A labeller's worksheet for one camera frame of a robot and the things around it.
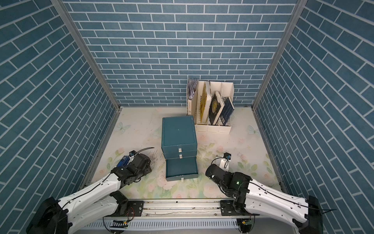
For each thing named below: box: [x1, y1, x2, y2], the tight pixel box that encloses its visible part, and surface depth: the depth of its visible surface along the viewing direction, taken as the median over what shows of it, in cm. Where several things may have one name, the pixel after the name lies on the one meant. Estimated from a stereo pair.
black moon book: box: [208, 91, 225, 126], surface depth 101 cm
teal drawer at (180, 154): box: [163, 149, 198, 160], surface depth 82 cm
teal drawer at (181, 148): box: [161, 143, 198, 154], surface depth 77 cm
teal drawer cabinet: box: [161, 115, 198, 160], surface depth 79 cm
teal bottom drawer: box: [165, 156, 199, 182], surface depth 87 cm
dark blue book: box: [220, 96, 235, 127], surface depth 104 cm
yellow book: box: [199, 80, 212, 124], surface depth 98 cm
